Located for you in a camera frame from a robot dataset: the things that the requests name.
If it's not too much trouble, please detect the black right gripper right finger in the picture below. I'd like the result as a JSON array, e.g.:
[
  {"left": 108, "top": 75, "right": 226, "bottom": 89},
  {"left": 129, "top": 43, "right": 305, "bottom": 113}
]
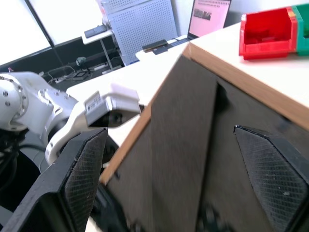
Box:
[{"left": 233, "top": 124, "right": 309, "bottom": 232}]

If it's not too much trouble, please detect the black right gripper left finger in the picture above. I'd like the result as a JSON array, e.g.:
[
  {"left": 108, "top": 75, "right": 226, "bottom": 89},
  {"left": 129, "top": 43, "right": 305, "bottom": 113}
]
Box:
[{"left": 0, "top": 127, "right": 109, "bottom": 232}]

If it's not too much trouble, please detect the flat black square device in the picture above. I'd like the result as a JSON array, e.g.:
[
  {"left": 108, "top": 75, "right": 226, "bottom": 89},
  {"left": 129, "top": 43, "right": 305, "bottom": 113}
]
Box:
[{"left": 73, "top": 70, "right": 88, "bottom": 80}]

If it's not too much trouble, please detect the white power strip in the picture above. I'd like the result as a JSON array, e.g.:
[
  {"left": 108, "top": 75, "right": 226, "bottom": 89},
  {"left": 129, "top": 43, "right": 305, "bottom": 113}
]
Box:
[{"left": 54, "top": 74, "right": 70, "bottom": 84}]

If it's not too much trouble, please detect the small white side table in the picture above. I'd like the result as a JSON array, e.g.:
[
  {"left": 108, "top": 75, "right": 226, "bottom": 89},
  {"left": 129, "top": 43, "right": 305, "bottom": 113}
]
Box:
[{"left": 81, "top": 28, "right": 118, "bottom": 71}]

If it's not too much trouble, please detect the black keyboard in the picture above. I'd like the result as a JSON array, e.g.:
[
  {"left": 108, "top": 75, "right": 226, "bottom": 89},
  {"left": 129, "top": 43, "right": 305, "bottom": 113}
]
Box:
[{"left": 142, "top": 39, "right": 169, "bottom": 53}]

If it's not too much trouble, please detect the black device on side table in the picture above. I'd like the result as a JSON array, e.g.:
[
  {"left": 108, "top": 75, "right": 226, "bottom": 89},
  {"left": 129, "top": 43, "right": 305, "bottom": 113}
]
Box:
[{"left": 84, "top": 25, "right": 107, "bottom": 38}]

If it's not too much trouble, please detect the white perforated panel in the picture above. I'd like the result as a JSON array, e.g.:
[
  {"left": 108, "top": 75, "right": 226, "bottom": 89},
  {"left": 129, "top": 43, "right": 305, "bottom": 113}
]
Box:
[{"left": 100, "top": 0, "right": 180, "bottom": 67}]

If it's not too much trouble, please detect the red plastic storage bin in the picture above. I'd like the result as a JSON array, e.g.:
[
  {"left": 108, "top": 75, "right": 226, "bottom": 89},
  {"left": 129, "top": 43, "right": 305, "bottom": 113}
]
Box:
[{"left": 239, "top": 6, "right": 297, "bottom": 60}]

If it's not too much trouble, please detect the green plastic storage bin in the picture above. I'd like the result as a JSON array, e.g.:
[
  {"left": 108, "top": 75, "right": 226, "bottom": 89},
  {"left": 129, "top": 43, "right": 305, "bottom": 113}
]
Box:
[{"left": 291, "top": 4, "right": 309, "bottom": 57}]

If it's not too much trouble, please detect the open laptop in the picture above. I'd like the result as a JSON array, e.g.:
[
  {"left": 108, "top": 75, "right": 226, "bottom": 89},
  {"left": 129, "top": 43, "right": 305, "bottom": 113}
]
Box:
[{"left": 166, "top": 0, "right": 232, "bottom": 48}]

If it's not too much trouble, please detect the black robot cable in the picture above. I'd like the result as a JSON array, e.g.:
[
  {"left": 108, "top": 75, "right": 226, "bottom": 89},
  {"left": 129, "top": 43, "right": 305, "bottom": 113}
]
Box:
[{"left": 0, "top": 129, "right": 46, "bottom": 191}]

